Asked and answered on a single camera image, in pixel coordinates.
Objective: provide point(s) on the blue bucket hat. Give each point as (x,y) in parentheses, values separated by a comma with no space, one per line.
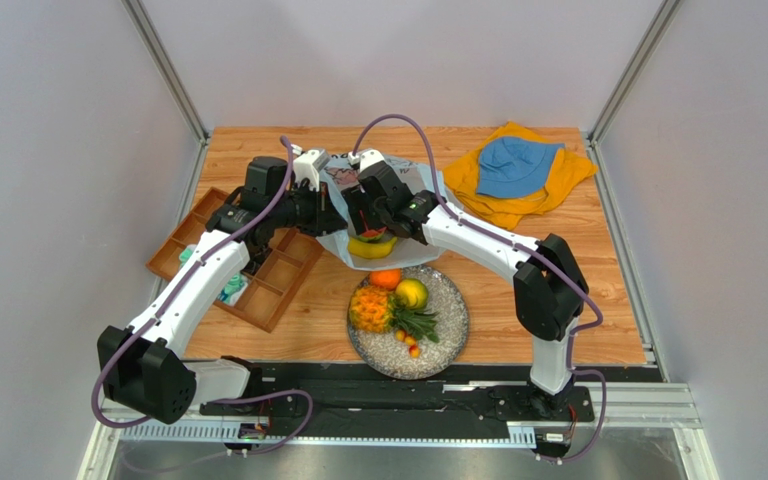
(512,167)

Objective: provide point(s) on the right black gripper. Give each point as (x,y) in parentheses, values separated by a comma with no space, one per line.
(362,209)

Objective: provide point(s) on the red apple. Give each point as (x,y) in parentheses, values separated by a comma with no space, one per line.
(372,235)

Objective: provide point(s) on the speckled ceramic plate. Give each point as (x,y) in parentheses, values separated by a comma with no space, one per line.
(385,354)

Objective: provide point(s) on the orange pineapple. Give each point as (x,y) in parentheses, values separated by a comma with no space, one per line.
(374,309)

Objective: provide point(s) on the brown wooden divided tray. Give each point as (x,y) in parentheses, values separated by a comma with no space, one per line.
(271,284)

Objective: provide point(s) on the small cherries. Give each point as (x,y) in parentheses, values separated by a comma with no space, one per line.
(412,343)

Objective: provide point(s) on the yellow banana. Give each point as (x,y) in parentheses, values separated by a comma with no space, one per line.
(371,251)

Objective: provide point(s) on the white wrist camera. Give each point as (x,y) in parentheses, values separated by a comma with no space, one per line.
(307,165)
(364,159)

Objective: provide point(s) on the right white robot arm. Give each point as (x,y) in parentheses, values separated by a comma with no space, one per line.
(550,291)

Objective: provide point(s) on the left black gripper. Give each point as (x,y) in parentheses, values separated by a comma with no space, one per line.
(326,218)

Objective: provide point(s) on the aluminium frame rail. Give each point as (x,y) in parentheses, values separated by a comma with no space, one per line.
(151,38)

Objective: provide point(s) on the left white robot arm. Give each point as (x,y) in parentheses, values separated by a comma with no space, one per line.
(142,367)

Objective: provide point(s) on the yellow green lemon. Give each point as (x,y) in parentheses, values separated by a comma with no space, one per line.
(412,293)

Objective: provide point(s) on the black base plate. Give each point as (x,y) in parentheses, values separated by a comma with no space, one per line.
(352,400)

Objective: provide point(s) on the teal sock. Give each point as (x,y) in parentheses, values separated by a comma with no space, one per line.
(233,289)

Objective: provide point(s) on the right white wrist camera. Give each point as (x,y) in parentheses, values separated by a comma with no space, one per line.
(364,159)

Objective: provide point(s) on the light blue plastic bag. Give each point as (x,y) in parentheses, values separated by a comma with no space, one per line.
(338,175)

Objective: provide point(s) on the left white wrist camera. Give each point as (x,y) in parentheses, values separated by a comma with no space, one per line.
(307,165)

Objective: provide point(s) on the orange fruit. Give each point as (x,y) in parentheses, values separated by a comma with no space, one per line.
(385,279)

